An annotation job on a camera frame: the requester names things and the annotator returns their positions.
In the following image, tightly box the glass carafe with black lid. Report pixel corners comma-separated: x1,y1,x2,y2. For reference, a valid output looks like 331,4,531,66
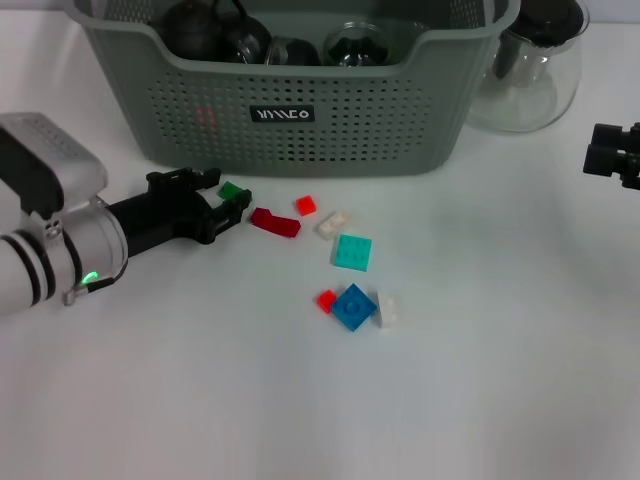
467,0,591,134

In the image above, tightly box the teal square toy plate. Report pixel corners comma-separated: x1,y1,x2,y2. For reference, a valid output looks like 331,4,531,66
328,233,374,274

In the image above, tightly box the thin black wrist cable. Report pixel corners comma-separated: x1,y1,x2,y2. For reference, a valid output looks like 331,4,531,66
62,264,126,307

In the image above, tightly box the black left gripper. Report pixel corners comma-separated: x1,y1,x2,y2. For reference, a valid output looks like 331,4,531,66
106,167,252,259

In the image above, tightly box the translucent green brick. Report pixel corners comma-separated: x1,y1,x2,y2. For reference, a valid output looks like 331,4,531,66
217,180,247,202

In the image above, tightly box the white toy brick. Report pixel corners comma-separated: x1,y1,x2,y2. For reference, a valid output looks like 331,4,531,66
317,210,355,239
375,289,402,329

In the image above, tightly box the dark clay teapot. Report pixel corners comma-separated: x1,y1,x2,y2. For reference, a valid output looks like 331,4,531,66
149,0,226,60

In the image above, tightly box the grey-green perforated storage bin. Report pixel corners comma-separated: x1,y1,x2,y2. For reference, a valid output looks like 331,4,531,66
73,0,521,179

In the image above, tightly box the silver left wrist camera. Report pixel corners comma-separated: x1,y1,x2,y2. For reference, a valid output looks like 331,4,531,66
0,112,109,221

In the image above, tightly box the dark red long brick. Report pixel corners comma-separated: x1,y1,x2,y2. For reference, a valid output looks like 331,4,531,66
248,206,303,241

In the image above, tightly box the blue square toy plate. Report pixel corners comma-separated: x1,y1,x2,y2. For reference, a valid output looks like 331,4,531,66
330,283,379,332

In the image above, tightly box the glass teacup with black holder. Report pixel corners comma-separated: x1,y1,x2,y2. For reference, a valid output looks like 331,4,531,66
212,0,274,65
323,20,390,67
263,35,322,67

